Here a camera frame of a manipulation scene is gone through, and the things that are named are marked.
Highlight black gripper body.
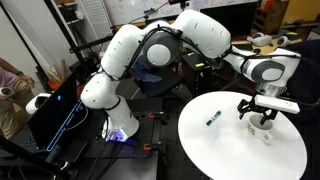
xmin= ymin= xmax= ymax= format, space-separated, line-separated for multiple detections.
xmin=248 ymin=96 xmax=273 ymax=116

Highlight white ceramic mug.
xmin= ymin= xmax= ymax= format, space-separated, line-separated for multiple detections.
xmin=247 ymin=113 xmax=274 ymax=145

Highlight white VR controller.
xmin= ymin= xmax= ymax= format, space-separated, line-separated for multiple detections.
xmin=275 ymin=35 xmax=291 ymax=48
xmin=0 ymin=86 xmax=15 ymax=98

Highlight person's left forearm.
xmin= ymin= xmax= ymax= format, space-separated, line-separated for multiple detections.
xmin=0 ymin=57 xmax=25 ymax=80

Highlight person's left hand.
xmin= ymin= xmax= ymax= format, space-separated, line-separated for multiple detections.
xmin=20 ymin=74 xmax=36 ymax=89

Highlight teal whiteboard marker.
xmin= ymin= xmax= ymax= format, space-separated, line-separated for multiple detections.
xmin=205 ymin=109 xmax=223 ymax=127

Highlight black office chair with jacket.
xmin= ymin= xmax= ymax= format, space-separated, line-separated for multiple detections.
xmin=284 ymin=39 xmax=320 ymax=180

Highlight black computer tower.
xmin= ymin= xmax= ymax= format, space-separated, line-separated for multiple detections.
xmin=181 ymin=51 xmax=214 ymax=98

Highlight black keyboard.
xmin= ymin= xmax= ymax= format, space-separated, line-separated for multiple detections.
xmin=233 ymin=43 xmax=254 ymax=52

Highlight white VR headset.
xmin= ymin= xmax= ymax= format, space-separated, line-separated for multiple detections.
xmin=246 ymin=32 xmax=274 ymax=47
xmin=25 ymin=92 xmax=52 ymax=116

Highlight black swivel chair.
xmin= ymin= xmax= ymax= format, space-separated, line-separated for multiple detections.
xmin=133 ymin=66 xmax=184 ymax=98

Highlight black computer monitor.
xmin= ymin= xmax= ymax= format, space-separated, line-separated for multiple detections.
xmin=219 ymin=1 xmax=259 ymax=38

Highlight wooden shelf unit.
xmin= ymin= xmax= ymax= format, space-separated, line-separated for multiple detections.
xmin=253 ymin=0 xmax=291 ymax=34

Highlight black perforated mounting table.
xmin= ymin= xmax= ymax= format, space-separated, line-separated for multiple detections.
xmin=83 ymin=96 xmax=165 ymax=180

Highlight blue cloth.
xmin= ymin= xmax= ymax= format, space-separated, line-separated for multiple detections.
xmin=131 ymin=54 xmax=164 ymax=84

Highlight whiteboard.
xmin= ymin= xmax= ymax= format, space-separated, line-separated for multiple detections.
xmin=103 ymin=0 xmax=258 ymax=27

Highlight white perforated panel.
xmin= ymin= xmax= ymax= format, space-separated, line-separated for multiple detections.
xmin=78 ymin=0 xmax=115 ymax=44

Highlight orange box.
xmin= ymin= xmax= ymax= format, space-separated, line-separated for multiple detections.
xmin=46 ymin=78 xmax=84 ymax=97

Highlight black laptop with blue lights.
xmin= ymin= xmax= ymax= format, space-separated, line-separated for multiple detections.
xmin=9 ymin=71 xmax=89 ymax=155

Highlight black tripod leg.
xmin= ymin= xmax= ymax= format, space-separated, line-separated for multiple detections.
xmin=0 ymin=134 xmax=73 ymax=180

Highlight seated person khaki trousers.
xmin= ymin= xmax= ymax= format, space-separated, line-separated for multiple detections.
xmin=0 ymin=57 xmax=36 ymax=140

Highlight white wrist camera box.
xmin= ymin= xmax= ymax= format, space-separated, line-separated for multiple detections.
xmin=254 ymin=94 xmax=300 ymax=115

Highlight black clamp orange handle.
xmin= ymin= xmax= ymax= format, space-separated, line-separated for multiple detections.
xmin=143 ymin=141 xmax=168 ymax=154
xmin=148 ymin=111 xmax=169 ymax=126

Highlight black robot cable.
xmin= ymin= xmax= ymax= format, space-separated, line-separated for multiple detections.
xmin=123 ymin=26 xmax=234 ymax=79

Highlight black metal frame bar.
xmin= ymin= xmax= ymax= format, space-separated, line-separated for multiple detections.
xmin=43 ymin=0 xmax=116 ymax=68

